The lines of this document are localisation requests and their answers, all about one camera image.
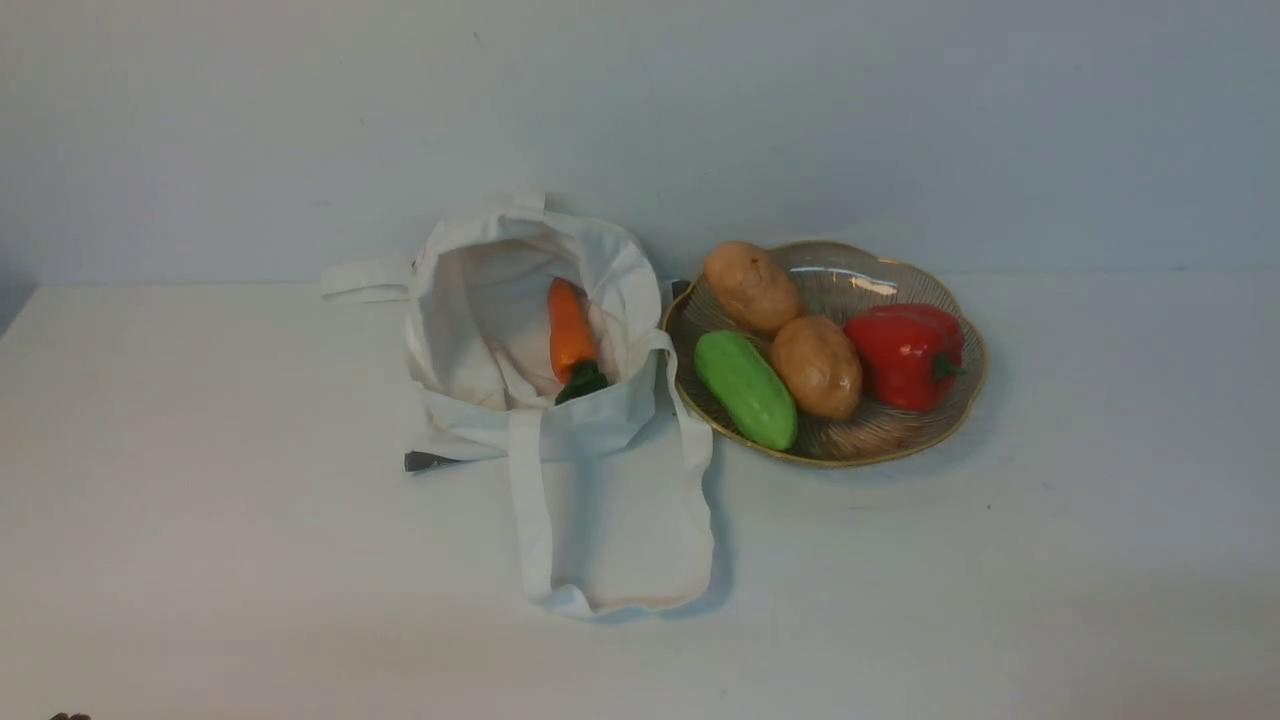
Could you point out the orange carrot with green top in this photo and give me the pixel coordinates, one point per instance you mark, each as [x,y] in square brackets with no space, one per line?
[572,347]

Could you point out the white cloth tote bag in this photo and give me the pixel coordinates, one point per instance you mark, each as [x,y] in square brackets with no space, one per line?
[593,539]

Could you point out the green cucumber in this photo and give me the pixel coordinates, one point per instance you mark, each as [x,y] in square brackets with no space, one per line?
[748,389]

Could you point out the brown potato rear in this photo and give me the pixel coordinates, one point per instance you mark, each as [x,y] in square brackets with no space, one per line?
[754,290]

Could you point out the brown potato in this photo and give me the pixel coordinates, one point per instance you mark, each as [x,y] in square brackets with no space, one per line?
[819,366]
[754,290]

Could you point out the brown potato front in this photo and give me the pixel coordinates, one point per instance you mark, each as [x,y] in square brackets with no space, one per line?
[819,366]

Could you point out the gold rimmed glass plate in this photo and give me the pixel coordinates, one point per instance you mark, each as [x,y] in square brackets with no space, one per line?
[837,279]

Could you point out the red bell pepper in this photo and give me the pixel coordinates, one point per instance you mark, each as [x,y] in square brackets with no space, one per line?
[912,354]

